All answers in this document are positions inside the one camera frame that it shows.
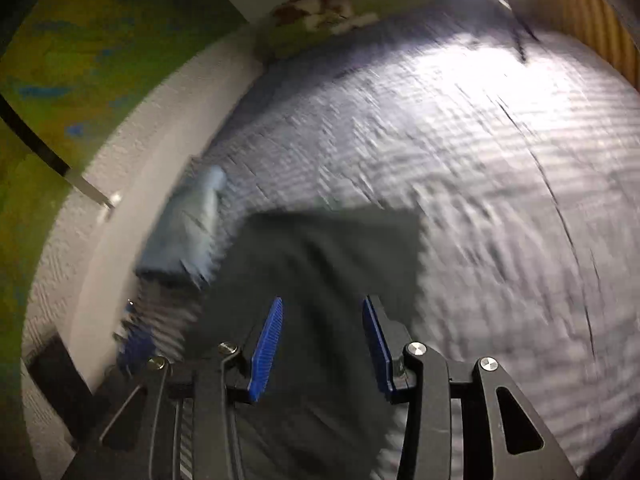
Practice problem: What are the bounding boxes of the striped quilted blanket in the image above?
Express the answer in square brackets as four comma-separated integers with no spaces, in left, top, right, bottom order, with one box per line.
[115,0,640,472]

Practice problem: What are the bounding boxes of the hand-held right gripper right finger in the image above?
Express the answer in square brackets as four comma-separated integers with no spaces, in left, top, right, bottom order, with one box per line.
[362,295,579,480]

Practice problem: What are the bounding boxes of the black white hanging strip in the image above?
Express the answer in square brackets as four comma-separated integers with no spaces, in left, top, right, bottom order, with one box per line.
[0,95,117,209]

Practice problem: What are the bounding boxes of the black pants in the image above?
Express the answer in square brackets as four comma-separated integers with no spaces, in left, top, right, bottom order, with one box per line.
[185,205,427,480]

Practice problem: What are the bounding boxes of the folded blue jeans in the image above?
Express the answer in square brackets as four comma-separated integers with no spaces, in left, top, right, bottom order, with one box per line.
[135,165,229,289]

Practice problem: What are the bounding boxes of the green brown patterned folded blanket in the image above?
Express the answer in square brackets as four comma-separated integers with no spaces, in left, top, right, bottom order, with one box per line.
[255,0,437,62]

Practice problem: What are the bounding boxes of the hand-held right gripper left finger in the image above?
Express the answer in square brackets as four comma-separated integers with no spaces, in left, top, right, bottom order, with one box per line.
[62,296,284,480]

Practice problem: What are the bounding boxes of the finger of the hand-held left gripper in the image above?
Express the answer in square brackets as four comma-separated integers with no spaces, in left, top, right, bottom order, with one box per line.
[116,305,157,377]

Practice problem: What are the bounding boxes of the wall map poster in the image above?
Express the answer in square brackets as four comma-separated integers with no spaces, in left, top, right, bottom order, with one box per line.
[0,0,251,361]

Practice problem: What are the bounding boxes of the wooden slatted bed rail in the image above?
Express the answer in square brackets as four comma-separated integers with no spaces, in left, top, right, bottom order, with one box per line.
[520,0,640,87]

